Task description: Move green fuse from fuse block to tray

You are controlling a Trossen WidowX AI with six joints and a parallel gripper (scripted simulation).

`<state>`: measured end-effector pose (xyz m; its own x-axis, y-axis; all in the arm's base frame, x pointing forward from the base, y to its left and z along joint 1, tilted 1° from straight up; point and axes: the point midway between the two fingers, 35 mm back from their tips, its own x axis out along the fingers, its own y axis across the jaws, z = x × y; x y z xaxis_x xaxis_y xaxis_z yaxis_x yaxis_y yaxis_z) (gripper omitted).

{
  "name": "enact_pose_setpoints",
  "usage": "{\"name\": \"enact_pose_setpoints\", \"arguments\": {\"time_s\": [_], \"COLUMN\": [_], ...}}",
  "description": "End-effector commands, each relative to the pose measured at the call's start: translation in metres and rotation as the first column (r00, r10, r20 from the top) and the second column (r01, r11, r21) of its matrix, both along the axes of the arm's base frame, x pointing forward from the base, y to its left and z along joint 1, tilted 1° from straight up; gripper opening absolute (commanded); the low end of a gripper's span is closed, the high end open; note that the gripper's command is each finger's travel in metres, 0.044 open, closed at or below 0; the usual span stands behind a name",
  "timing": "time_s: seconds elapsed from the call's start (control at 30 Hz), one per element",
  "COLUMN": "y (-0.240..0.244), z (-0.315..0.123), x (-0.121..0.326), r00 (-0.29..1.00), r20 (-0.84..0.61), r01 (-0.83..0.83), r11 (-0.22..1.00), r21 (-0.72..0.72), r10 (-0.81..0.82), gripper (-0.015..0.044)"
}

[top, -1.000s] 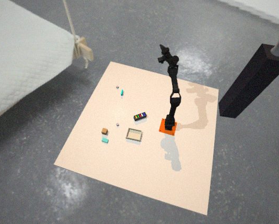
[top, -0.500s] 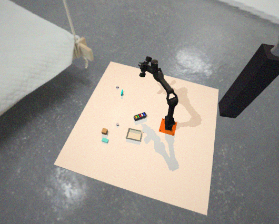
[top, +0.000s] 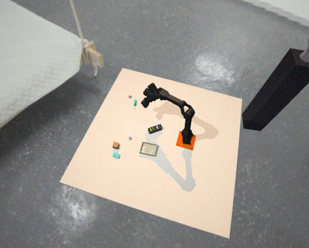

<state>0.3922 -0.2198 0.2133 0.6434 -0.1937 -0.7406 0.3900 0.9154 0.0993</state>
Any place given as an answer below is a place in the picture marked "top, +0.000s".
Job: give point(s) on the teal flat block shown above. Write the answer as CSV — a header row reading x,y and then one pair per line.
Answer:
x,y
116,155

